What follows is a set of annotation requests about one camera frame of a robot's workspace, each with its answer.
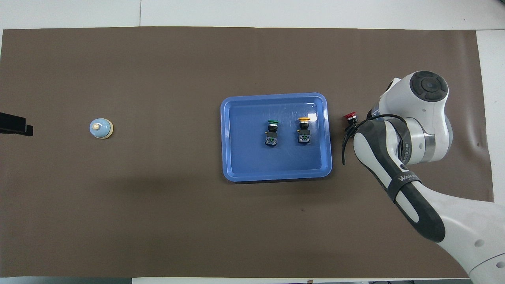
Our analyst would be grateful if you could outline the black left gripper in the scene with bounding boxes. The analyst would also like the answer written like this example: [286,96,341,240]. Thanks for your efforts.
[0,112,34,137]

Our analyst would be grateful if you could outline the light blue desk bell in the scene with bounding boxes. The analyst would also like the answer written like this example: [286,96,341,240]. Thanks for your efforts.
[89,118,114,140]

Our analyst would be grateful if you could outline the green push button switch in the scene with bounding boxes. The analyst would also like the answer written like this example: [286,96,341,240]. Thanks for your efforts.
[264,120,280,148]

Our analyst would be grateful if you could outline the yellow push button switch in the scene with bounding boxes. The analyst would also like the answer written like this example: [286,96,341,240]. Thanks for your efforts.
[297,117,311,144]

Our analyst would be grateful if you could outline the red push button switch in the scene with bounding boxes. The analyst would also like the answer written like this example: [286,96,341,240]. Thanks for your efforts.
[343,112,358,133]

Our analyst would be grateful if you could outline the blue plastic tray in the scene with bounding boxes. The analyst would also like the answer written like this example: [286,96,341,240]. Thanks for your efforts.
[220,92,333,183]

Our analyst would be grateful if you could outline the brown table mat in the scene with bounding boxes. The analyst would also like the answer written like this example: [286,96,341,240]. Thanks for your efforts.
[0,26,494,278]

